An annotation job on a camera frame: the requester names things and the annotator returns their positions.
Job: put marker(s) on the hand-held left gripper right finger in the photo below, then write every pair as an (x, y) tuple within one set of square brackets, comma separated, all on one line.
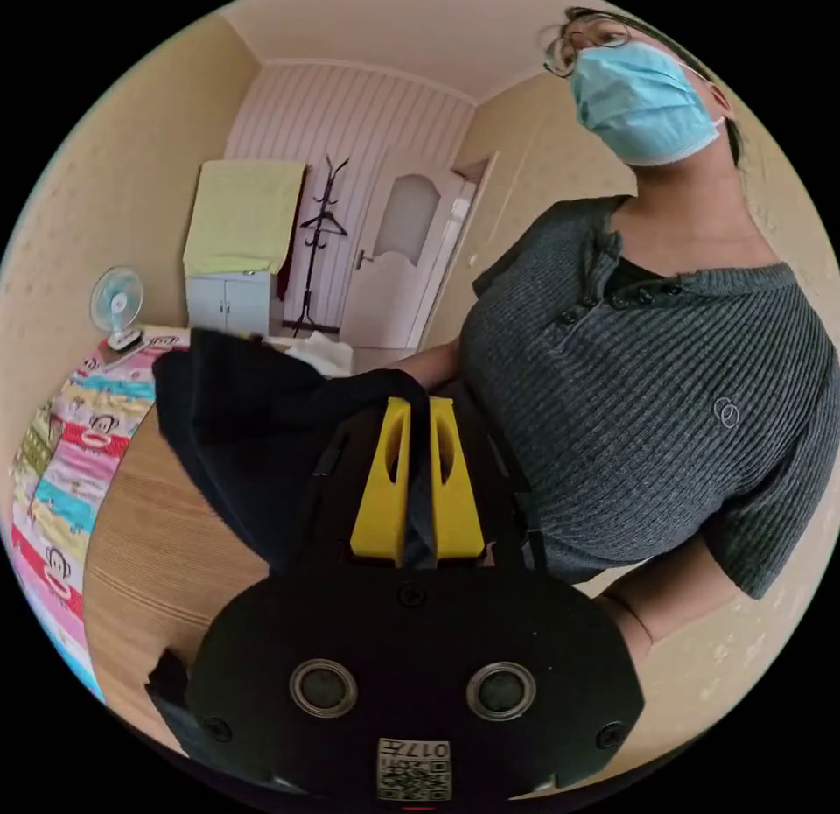
[(456, 512)]

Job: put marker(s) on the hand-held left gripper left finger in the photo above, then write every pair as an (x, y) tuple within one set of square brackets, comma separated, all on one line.
[(374, 512)]

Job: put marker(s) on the black pants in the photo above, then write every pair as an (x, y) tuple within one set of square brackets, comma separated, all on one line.
[(249, 427)]

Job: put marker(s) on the person's left forearm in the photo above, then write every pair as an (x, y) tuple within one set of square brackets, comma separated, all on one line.
[(629, 630)]

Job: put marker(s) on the person's right forearm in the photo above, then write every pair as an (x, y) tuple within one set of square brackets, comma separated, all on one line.
[(426, 367)]

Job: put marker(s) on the pile of clothes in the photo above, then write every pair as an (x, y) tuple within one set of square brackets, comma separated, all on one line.
[(325, 354)]

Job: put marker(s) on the person's body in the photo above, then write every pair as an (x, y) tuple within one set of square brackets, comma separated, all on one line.
[(656, 367)]

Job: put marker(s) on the white door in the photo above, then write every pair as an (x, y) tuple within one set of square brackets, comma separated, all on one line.
[(400, 262)]

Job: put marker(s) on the dark red hanging garment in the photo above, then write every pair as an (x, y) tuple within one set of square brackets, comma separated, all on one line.
[(289, 262)]

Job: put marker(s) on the black coat stand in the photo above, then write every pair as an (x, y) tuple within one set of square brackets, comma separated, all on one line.
[(321, 236)]

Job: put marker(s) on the white cupboard with green cloth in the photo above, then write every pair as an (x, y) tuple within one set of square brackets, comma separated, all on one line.
[(239, 236)]

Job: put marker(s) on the small white table fan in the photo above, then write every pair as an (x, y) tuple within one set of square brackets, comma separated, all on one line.
[(117, 302)]

